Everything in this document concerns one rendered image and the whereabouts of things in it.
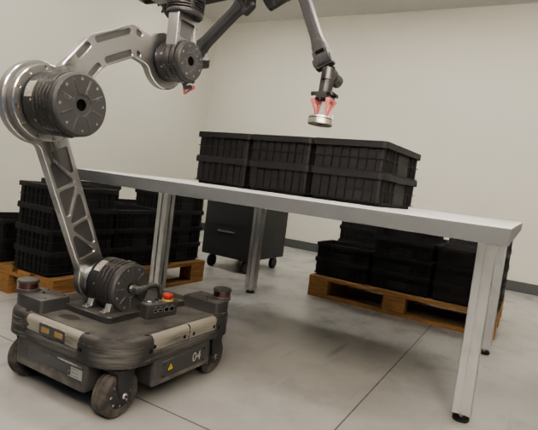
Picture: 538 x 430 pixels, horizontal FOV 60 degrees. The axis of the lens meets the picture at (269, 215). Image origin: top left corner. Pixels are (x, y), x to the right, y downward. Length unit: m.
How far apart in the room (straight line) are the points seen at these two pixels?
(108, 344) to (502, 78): 4.64
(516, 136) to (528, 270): 1.29
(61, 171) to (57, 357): 0.56
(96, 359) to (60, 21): 3.97
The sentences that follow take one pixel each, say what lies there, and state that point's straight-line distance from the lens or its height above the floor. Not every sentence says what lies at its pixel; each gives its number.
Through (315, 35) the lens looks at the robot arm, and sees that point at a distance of 2.12.
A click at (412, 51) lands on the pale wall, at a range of 5.57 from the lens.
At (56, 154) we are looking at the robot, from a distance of 1.59.
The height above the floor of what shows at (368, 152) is 0.89.
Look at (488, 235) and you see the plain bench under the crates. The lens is 1.17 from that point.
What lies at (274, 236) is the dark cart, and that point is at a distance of 3.99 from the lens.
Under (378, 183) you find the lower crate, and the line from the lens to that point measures 1.70.
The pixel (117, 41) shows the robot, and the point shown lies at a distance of 1.70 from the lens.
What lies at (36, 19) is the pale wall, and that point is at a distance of 4.89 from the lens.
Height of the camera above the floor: 0.73
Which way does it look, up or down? 4 degrees down
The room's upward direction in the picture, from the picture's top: 7 degrees clockwise
